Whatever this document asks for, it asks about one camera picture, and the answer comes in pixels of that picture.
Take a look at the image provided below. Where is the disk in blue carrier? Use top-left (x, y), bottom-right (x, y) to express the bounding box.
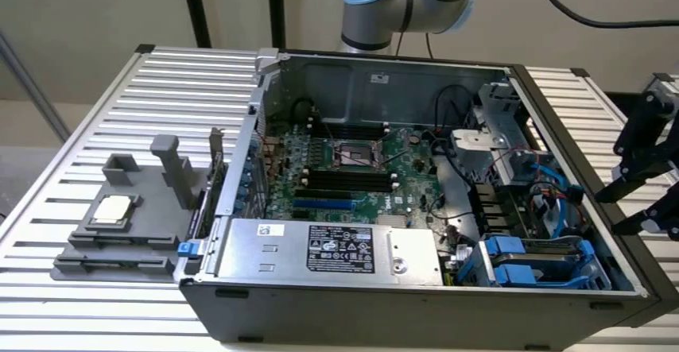
top-left (482, 234), bottom-right (582, 265)

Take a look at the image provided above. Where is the blue expansion slot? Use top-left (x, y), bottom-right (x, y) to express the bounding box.
top-left (292, 199), bottom-right (354, 211)

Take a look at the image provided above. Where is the black expansion slot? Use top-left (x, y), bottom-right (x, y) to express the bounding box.
top-left (293, 188), bottom-right (354, 200)

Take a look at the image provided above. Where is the metal drive cage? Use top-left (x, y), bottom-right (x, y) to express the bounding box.
top-left (448, 81), bottom-right (533, 188)

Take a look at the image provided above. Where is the black front connector board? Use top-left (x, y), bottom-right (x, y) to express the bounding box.
top-left (469, 182), bottom-right (513, 234)

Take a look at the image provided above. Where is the green motherboard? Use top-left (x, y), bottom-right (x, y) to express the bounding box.
top-left (262, 122), bottom-right (445, 226)

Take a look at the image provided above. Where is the silver chipset heatsink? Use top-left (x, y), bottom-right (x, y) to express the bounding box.
top-left (376, 214), bottom-right (413, 228)

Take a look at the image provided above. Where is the CPU socket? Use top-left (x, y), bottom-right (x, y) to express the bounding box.
top-left (328, 138), bottom-right (389, 171)

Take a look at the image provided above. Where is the black open PC case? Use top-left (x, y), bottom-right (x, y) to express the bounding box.
top-left (173, 47), bottom-right (665, 343)

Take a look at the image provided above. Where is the grey power supply unit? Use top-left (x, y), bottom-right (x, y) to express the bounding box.
top-left (213, 218), bottom-right (444, 288)

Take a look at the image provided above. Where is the grey parts rack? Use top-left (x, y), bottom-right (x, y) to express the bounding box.
top-left (49, 134), bottom-right (225, 282)

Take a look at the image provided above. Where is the silver CPU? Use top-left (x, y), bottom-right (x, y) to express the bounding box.
top-left (89, 194), bottom-right (141, 225)

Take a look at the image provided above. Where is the RAM stick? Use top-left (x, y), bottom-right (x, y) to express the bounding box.
top-left (61, 257), bottom-right (172, 273)

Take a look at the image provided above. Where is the light blue disk wire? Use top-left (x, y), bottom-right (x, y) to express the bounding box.
top-left (532, 195), bottom-right (565, 243)

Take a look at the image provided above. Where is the black looped wire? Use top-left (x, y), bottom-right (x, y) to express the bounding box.
top-left (432, 84), bottom-right (478, 131)

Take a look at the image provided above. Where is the short black wire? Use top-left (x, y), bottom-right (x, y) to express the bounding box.
top-left (422, 193), bottom-right (448, 219)

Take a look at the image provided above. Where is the black stand post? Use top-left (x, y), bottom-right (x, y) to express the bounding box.
top-left (266, 0), bottom-right (288, 49)
top-left (176, 0), bottom-right (212, 49)

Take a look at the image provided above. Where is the grey metal frame leg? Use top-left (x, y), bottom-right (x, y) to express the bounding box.
top-left (0, 29), bottom-right (70, 143)

